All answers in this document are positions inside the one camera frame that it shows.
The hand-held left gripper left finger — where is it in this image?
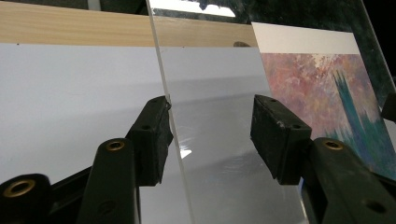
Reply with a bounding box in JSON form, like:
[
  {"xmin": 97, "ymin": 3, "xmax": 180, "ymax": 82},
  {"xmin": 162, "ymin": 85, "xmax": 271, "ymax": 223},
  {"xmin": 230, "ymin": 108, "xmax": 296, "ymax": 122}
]
[{"xmin": 125, "ymin": 95, "xmax": 175, "ymax": 188}]

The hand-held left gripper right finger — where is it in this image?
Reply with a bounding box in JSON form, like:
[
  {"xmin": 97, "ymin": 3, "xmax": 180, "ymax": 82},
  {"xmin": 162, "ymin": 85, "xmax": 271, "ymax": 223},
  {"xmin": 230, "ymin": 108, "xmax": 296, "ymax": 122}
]
[{"xmin": 249, "ymin": 93, "xmax": 313, "ymax": 187}]

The colourful painted photo print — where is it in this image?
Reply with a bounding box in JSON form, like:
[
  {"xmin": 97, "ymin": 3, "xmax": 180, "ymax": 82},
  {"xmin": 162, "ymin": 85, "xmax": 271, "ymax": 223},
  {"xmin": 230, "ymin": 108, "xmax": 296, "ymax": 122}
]
[{"xmin": 251, "ymin": 21, "xmax": 396, "ymax": 181}]

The clear acrylic photo frame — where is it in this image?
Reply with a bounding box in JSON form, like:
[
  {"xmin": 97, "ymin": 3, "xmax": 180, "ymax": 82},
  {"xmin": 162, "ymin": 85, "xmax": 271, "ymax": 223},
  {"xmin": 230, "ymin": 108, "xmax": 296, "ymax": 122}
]
[{"xmin": 145, "ymin": 0, "xmax": 396, "ymax": 224}]

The white board sheet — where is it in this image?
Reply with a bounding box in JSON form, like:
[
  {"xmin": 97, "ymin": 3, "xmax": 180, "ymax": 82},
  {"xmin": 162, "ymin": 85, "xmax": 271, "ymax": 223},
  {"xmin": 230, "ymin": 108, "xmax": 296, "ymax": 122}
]
[{"xmin": 0, "ymin": 42, "xmax": 272, "ymax": 224}]

